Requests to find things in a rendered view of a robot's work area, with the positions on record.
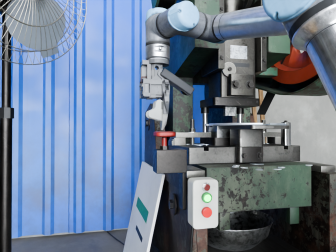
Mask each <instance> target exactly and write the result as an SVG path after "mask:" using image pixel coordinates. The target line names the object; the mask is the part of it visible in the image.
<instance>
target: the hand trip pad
mask: <svg viewBox="0 0 336 252"><path fill-rule="evenodd" d="M153 136H154V137H162V138H161V146H167V137H175V136H176V133H175V132H174V131H155V132H153Z"/></svg>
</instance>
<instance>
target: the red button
mask: <svg viewBox="0 0 336 252"><path fill-rule="evenodd" d="M201 214H202V215H203V216H204V217H205V218H209V217H210V216H211V215H212V210H211V209H210V208H209V207H204V208H203V209H202V211H201Z"/></svg>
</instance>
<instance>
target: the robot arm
mask: <svg viewBox="0 0 336 252"><path fill-rule="evenodd" d="M177 35H182V36H186V37H190V38H195V39H199V40H203V41H208V42H210V43H213V44H222V43H224V42H225V41H227V40H238V39H250V38H262V37H273V36H285V35H288V37H289V39H290V41H291V43H292V45H293V47H294V48H295V49H297V50H301V51H306V52H307V53H308V55H309V57H310V59H311V61H312V63H313V66H314V68H315V70H316V72H317V74H318V76H319V78H320V80H321V82H322V84H323V86H324V89H325V91H326V93H327V95H328V97H329V99H330V101H331V103H332V105H333V107H334V109H335V112H336V0H262V6H257V7H252V8H246V9H241V10H236V11H231V12H226V13H221V14H215V15H210V14H206V13H203V12H200V11H198V9H197V7H196V6H195V5H194V4H193V3H192V2H190V1H187V0H185V1H182V2H180V3H176V4H174V5H173V6H172V7H170V8H169V9H165V8H162V7H155V8H151V9H149V10H148V11H147V12H146V20H145V59H146V60H142V61H141V62H140V82H139V98H140V99H146V100H153V99H158V100H156V101H154V102H153V108H152V109H151V110H149V111H147V112H146V117H147V118H149V119H152V120H156V121H159V125H160V130H163V129H164V128H165V126H166V124H167V119H168V113H169V103H170V85H171V86H172V87H174V88H175V89H177V90H178V91H180V92H181V93H182V94H183V95H186V96H189V95H191V94H192V93H193V92H194V90H195V89H194V88H193V87H192V86H191V85H190V84H188V83H186V82H185V81H183V80H182V79H180V78H179V77H177V76H176V75H174V74H173V73H171V72H170V71H168V70H167V69H166V68H164V67H168V66H169V60H170V38H172V37H174V36H177ZM155 68H156V69H157V70H156V69H155ZM163 68H164V69H163Z"/></svg>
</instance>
